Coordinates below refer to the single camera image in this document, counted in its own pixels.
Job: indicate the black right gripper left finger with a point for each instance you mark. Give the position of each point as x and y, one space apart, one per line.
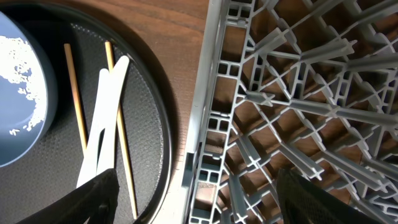
93 202

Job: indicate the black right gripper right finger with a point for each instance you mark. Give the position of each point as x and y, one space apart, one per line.
301 201

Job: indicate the round black serving tray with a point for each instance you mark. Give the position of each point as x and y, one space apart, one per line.
50 169

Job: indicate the dark blue plate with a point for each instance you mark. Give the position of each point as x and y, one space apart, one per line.
14 147

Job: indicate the wooden chopstick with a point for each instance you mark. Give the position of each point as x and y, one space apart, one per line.
76 96
123 139

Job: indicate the grey dishwasher rack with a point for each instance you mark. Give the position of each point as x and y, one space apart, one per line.
304 85

